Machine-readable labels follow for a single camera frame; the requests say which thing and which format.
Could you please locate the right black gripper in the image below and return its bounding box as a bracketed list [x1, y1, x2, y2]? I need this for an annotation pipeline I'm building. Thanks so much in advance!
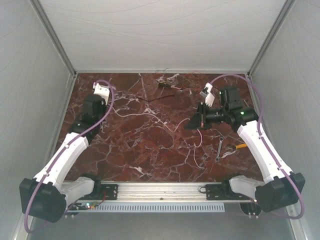
[183, 102, 228, 130]

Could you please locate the white wire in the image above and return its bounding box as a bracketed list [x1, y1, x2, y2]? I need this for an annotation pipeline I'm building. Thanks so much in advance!
[109, 106, 205, 170]

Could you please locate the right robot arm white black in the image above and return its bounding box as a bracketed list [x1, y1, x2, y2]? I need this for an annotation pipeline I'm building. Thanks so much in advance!
[184, 83, 306, 213]

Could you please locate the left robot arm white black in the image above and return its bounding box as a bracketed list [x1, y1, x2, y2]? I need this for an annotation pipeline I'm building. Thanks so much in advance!
[19, 93, 110, 223]

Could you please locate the black zip tie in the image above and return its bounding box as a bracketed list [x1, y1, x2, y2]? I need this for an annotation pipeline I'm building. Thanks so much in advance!
[136, 94, 175, 102]

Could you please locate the silver wrench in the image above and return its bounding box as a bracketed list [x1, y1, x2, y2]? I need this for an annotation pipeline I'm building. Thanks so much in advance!
[215, 137, 224, 162]

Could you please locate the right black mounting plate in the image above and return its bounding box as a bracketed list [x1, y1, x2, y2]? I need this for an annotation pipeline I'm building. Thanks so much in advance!
[198, 184, 227, 201]

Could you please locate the black mounting plate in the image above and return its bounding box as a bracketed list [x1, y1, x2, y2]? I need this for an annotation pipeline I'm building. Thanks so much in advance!
[97, 184, 119, 201]
[198, 184, 227, 201]

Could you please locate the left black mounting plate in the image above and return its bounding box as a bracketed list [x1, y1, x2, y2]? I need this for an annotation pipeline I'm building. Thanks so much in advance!
[97, 184, 119, 201]

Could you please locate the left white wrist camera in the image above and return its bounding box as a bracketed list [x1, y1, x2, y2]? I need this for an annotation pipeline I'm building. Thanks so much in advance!
[93, 83, 110, 103]

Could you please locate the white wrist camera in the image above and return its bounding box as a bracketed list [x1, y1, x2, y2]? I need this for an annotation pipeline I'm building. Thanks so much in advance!
[93, 83, 110, 103]
[200, 83, 215, 108]

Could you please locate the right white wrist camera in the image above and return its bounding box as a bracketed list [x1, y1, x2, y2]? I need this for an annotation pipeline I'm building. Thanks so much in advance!
[200, 83, 215, 108]

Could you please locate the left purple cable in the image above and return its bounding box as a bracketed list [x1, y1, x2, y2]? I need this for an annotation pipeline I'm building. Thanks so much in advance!
[23, 79, 116, 235]

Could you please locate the yellow handled tool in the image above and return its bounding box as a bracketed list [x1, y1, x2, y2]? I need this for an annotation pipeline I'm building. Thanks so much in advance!
[232, 143, 248, 150]

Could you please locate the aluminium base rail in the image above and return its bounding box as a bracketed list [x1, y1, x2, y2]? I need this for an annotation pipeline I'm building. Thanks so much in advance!
[59, 181, 258, 203]

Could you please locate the grey slotted cable duct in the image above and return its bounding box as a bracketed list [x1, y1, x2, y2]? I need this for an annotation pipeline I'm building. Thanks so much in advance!
[69, 202, 225, 213]

